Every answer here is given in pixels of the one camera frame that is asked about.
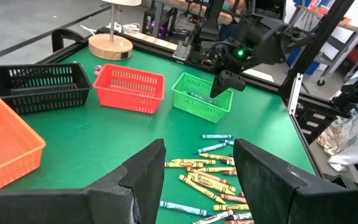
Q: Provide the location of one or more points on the yellow crayon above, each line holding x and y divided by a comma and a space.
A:
216, 170
179, 165
230, 207
213, 184
194, 161
200, 188
216, 156

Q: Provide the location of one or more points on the patterned cloth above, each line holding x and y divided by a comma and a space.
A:
346, 137

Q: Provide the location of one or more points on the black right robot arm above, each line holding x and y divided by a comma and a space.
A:
275, 46

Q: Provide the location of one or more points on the blue crayon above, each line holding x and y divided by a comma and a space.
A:
185, 208
216, 136
211, 148
228, 142
202, 98

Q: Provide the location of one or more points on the black clamp device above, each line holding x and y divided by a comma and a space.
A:
350, 96

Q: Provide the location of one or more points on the white lamp shade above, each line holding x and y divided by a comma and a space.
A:
121, 2

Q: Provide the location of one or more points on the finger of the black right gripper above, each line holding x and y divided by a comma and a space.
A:
232, 81

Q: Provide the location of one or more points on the white aluminium bar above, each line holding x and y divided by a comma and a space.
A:
296, 93

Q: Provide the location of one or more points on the red plastic basket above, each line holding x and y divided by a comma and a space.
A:
129, 93

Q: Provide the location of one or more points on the black plastic basket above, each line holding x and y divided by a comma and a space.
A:
42, 93

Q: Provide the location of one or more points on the black frame strut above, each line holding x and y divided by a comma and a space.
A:
319, 46

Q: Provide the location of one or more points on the black crayon white wrapper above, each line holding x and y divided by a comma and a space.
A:
239, 216
213, 217

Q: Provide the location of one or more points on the black corner bracket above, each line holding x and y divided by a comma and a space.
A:
67, 34

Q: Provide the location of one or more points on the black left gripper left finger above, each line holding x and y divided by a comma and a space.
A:
141, 180

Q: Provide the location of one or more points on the round wooden lamp base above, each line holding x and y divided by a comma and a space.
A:
110, 48

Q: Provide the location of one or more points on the grey metal mounting plate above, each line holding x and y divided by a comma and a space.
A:
185, 51

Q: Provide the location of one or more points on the green plastic basket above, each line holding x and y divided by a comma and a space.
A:
197, 110

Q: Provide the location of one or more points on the small pink object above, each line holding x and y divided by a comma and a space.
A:
98, 71

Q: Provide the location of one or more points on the black computer tower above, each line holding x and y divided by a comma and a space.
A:
157, 25

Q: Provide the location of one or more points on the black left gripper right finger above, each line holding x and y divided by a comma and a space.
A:
266, 186

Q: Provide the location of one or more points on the metal lamp pole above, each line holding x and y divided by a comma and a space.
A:
112, 21

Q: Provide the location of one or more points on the orange plastic basket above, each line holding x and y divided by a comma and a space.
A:
5, 149

